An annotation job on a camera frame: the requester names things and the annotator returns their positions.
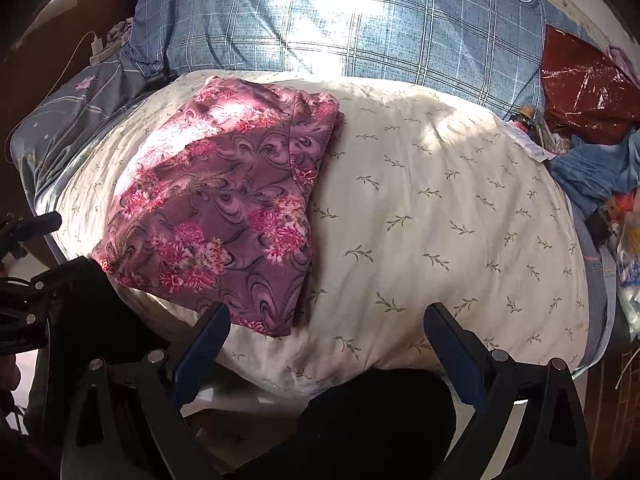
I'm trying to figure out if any blue plaid quilt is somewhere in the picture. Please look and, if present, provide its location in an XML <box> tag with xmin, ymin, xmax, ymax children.
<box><xmin>131</xmin><ymin>0</ymin><xmax>568</xmax><ymax>122</ymax></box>

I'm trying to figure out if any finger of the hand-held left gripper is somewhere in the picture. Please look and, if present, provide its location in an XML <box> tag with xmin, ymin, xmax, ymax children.
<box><xmin>0</xmin><ymin>267</ymin><xmax>63</xmax><ymax>357</ymax></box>
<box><xmin>0</xmin><ymin>211</ymin><xmax>63</xmax><ymax>257</ymax></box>

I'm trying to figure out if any light blue cloth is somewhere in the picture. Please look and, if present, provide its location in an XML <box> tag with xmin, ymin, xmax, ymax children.
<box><xmin>547</xmin><ymin>132</ymin><xmax>640</xmax><ymax>218</ymax></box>

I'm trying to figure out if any white charger cable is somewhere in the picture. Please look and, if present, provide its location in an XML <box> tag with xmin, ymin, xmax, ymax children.
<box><xmin>2</xmin><ymin>31</ymin><xmax>98</xmax><ymax>161</ymax></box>

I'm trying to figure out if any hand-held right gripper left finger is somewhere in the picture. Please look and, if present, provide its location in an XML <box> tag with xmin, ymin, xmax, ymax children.
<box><xmin>60</xmin><ymin>302</ymin><xmax>232</xmax><ymax>480</ymax></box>

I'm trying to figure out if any dark cloth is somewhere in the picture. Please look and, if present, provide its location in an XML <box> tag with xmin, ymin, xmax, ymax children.
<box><xmin>220</xmin><ymin>367</ymin><xmax>458</xmax><ymax>480</ymax></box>

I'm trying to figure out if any dark brown headboard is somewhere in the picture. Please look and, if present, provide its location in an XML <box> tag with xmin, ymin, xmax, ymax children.
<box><xmin>0</xmin><ymin>0</ymin><xmax>143</xmax><ymax>161</ymax></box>

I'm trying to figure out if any purple floral cloth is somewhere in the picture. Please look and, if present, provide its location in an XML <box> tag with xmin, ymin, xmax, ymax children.
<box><xmin>91</xmin><ymin>76</ymin><xmax>347</xmax><ymax>337</ymax></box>

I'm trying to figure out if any grey-blue bed sheet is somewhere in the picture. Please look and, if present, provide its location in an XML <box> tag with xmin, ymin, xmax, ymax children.
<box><xmin>564</xmin><ymin>192</ymin><xmax>623</xmax><ymax>378</ymax></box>

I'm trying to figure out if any small brown bottle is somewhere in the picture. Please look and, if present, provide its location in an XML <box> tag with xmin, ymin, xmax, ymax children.
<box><xmin>509</xmin><ymin>104</ymin><xmax>537</xmax><ymax>135</ymax></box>

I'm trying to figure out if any grey-blue star pillow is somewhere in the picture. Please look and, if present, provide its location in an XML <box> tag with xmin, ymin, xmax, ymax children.
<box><xmin>10</xmin><ymin>42</ymin><xmax>173</xmax><ymax>213</ymax></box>

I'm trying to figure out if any clear plastic bag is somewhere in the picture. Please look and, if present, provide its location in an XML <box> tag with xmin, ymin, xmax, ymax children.
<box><xmin>612</xmin><ymin>220</ymin><xmax>640</xmax><ymax>341</ymax></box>

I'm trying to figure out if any red plastic bag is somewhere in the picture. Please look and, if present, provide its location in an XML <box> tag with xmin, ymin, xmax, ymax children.
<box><xmin>540</xmin><ymin>25</ymin><xmax>640</xmax><ymax>147</ymax></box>

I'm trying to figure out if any white charger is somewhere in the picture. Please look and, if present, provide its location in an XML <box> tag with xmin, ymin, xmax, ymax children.
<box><xmin>87</xmin><ymin>34</ymin><xmax>121</xmax><ymax>67</ymax></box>

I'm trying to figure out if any white leaf-print duvet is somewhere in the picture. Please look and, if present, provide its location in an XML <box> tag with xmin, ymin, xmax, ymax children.
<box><xmin>54</xmin><ymin>70</ymin><xmax>592</xmax><ymax>403</ymax></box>

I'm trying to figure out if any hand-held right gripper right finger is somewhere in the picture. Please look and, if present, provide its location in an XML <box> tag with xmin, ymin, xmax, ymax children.
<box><xmin>424</xmin><ymin>302</ymin><xmax>594</xmax><ymax>480</ymax></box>

